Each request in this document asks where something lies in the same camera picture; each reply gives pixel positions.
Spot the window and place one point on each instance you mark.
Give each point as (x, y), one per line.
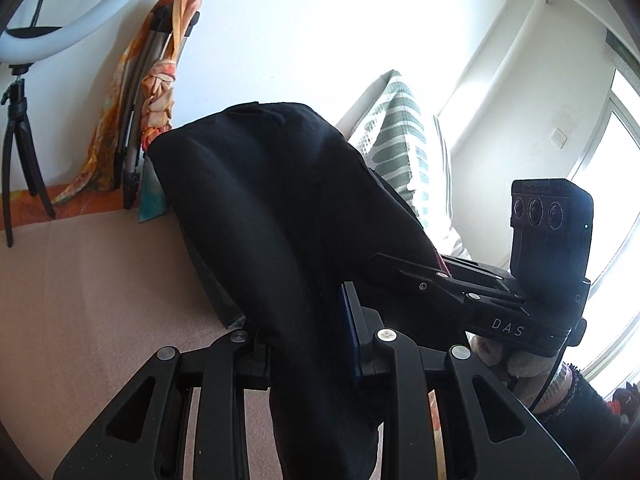
(615, 185)

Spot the person's right hand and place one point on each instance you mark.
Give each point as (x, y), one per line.
(520, 365)

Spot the dark folded garment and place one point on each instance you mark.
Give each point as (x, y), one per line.
(210, 270)

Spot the black pants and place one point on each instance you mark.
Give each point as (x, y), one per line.
(280, 200)

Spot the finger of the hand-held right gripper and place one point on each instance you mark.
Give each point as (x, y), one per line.
(480, 270)
(420, 280)

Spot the folded metal chair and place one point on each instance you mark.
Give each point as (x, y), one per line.
(131, 170)

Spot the teal bottle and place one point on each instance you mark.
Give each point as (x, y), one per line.
(152, 195)

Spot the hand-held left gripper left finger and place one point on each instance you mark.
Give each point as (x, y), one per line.
(235, 355)

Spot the green patterned white pillow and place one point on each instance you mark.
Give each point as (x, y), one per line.
(405, 130)

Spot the person's right forearm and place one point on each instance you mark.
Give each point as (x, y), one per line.
(580, 425)

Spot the wall switch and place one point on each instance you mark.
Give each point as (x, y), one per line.
(560, 137)

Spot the orange floral bed sheet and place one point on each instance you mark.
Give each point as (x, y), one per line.
(75, 205)

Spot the orange printed cloth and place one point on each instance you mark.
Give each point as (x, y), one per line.
(125, 110)

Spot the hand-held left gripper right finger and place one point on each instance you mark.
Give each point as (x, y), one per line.
(350, 332)

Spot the black tripod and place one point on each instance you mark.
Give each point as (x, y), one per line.
(22, 140)

